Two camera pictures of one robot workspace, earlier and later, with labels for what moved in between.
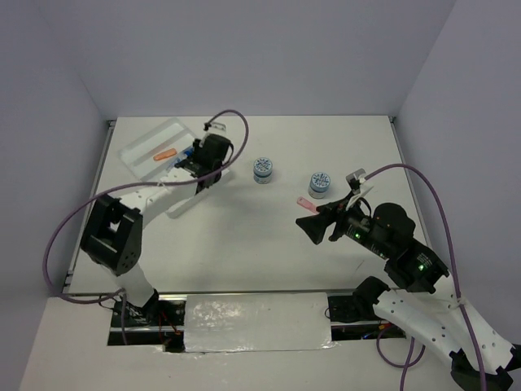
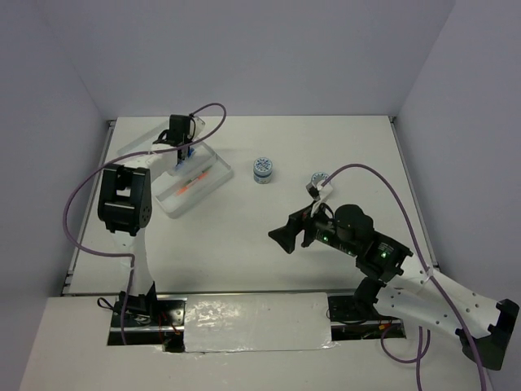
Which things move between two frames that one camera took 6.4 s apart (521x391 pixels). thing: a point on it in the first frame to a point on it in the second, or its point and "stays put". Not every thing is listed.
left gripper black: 198,146 to 188,139
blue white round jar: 262,170 stays put
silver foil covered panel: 240,322 stays put
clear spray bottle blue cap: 181,156 stays put
